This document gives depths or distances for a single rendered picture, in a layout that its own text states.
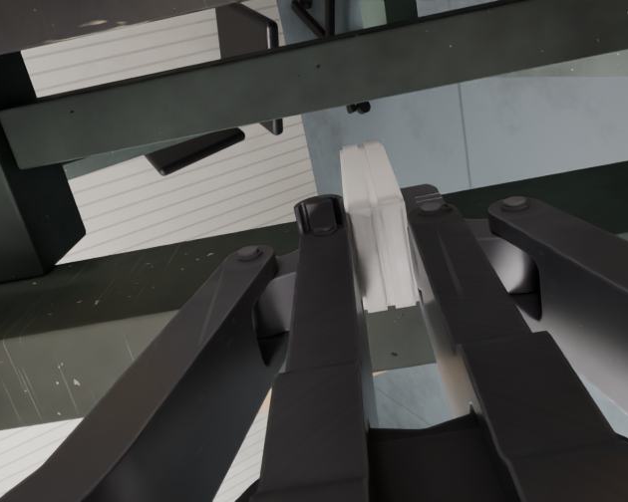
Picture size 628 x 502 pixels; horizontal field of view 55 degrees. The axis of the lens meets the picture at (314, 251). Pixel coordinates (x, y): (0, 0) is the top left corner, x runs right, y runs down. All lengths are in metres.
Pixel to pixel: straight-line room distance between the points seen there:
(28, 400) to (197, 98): 0.20
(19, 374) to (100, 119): 0.16
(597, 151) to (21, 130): 1.86
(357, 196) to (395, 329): 0.18
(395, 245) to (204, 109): 0.26
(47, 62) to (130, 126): 2.69
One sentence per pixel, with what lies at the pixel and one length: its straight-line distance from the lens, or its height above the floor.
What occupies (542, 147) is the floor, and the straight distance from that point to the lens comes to 2.24.
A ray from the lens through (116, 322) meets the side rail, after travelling 0.34.
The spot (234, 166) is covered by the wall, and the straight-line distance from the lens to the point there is 3.35.
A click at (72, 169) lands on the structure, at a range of 1.04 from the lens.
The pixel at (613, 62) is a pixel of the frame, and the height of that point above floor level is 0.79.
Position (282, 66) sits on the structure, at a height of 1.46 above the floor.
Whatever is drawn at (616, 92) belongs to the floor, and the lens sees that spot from 2.03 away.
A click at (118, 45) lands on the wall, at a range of 3.16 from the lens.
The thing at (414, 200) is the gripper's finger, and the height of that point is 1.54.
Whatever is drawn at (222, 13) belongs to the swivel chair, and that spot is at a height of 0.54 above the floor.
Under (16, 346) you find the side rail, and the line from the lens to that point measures 0.37.
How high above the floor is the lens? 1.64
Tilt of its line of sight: 25 degrees down
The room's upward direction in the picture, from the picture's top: 113 degrees counter-clockwise
